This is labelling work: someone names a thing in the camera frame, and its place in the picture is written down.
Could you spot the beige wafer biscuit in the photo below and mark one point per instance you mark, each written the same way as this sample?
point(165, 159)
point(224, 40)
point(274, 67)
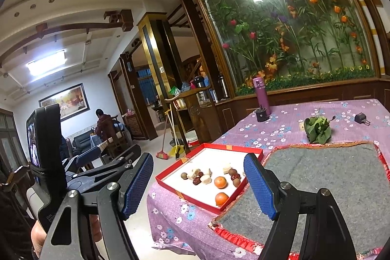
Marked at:
point(192, 173)
point(199, 170)
point(206, 179)
point(227, 168)
point(209, 171)

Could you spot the red box with white inside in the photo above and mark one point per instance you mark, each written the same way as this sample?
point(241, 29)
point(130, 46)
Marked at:
point(213, 156)

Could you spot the low wooden cabinet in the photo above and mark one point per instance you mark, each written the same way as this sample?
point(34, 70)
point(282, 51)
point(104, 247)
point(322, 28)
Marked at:
point(304, 95)

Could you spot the wooden chair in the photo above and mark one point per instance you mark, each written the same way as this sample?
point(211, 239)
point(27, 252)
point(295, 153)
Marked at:
point(118, 141)

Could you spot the framed wall painting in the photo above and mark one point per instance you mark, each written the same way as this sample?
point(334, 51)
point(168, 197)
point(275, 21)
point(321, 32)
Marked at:
point(65, 101)

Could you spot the grey felt mat red trim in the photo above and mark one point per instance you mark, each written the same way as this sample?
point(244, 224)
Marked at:
point(320, 187)

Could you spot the steel thermos jug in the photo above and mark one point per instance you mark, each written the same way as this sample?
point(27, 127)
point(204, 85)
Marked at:
point(224, 86)

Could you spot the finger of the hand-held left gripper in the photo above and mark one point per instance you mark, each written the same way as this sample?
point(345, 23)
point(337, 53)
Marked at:
point(128, 153)
point(88, 155)

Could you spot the person's left hand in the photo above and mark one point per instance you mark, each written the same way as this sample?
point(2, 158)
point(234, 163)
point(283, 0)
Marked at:
point(37, 237)

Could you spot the dark thermos jug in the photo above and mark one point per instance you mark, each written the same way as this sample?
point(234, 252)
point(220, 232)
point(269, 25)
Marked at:
point(198, 83)

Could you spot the black car key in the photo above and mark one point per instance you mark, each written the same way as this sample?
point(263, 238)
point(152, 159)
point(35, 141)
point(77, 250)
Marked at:
point(360, 118)

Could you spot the glass panel with artificial flowers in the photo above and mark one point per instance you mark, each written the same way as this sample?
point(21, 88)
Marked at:
point(304, 34)

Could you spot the brown longan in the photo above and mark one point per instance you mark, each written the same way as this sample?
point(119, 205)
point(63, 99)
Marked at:
point(184, 176)
point(236, 183)
point(233, 171)

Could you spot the purple floral tablecloth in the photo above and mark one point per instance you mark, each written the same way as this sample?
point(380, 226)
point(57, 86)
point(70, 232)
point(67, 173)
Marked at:
point(304, 109)

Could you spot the black sofa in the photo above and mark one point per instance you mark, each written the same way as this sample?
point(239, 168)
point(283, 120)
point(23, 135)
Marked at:
point(80, 141)

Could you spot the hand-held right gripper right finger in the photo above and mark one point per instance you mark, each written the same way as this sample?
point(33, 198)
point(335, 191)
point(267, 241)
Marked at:
point(259, 187)

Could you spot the broom with red head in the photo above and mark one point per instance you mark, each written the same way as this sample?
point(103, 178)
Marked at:
point(162, 155)

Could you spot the ceiling light panel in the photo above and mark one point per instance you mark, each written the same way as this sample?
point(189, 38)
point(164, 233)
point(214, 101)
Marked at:
point(47, 63)

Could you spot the green bok choy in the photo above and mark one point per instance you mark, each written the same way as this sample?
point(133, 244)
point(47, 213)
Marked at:
point(318, 130)

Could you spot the purple thermos bottle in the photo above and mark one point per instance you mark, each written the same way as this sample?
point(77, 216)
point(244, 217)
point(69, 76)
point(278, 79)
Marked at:
point(262, 95)

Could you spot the white bucket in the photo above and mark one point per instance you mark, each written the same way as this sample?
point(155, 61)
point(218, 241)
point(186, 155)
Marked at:
point(192, 138)

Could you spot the golden wooden pillar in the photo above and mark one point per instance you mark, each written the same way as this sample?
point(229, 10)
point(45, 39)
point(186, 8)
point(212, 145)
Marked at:
point(152, 65)

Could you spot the small black square box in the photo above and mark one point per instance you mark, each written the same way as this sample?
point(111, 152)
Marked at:
point(262, 115)

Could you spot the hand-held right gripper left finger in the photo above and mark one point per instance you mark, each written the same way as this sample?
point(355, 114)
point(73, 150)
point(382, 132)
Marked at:
point(137, 187)

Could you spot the tangerine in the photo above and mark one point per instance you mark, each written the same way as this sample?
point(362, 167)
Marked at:
point(220, 182)
point(221, 198)

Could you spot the yellow dustpan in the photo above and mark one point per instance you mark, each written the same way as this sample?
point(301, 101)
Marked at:
point(176, 151)

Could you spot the small wooden block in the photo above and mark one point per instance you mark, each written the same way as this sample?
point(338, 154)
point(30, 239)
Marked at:
point(302, 126)

